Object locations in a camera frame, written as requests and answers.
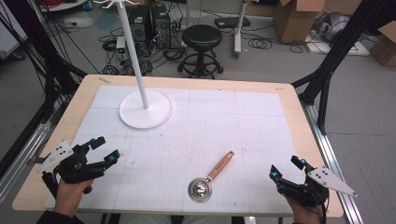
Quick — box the black computer tower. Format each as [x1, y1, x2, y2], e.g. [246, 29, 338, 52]
[150, 4, 172, 49]
[128, 5, 151, 43]

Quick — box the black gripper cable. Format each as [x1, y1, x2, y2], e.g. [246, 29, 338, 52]
[317, 186, 330, 224]

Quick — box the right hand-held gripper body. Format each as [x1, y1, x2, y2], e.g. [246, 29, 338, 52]
[276, 166, 359, 209]

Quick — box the white gridded mat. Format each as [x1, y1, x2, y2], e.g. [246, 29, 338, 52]
[45, 84, 316, 217]

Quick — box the person's left hand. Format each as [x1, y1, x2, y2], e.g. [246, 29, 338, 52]
[53, 177, 94, 218]

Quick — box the white flat board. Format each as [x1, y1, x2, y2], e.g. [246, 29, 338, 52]
[304, 30, 371, 57]

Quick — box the white cabinet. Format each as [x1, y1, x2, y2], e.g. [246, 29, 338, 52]
[0, 2, 28, 61]

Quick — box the coiled black floor cable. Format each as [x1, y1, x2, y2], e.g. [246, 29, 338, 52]
[247, 36, 273, 50]

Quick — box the grey round appliance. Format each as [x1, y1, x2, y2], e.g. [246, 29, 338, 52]
[312, 11, 351, 43]

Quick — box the person's right hand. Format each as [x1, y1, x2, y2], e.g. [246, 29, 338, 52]
[285, 196, 316, 224]

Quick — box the wooden table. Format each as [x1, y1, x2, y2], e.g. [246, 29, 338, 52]
[12, 74, 345, 218]

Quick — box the metal spoon with wooden handle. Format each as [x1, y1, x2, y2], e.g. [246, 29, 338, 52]
[187, 150, 235, 203]

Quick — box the small white box device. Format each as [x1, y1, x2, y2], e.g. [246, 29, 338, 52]
[116, 35, 127, 54]

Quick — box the black round stool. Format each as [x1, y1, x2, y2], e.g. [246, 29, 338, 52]
[177, 23, 224, 79]

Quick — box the white hook stand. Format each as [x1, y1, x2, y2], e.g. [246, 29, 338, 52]
[92, 0, 174, 130]

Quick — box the flat black device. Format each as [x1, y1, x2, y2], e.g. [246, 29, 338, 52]
[214, 15, 252, 30]

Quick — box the aluminium rail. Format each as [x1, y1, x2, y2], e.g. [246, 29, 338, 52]
[300, 99, 364, 224]
[0, 122, 51, 203]

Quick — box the black metal frame stand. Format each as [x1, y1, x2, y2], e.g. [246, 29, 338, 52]
[291, 0, 396, 135]
[0, 0, 89, 178]

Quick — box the white rolling stand leg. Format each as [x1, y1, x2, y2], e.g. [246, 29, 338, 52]
[233, 0, 248, 59]

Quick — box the white round table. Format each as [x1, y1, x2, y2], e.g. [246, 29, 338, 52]
[39, 0, 89, 13]

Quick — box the large cardboard box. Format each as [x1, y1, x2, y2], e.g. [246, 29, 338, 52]
[273, 0, 327, 44]

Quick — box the small cardboard box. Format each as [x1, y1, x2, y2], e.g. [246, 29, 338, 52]
[369, 21, 396, 68]

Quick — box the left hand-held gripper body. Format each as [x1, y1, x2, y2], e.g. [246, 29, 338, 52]
[36, 139, 108, 195]

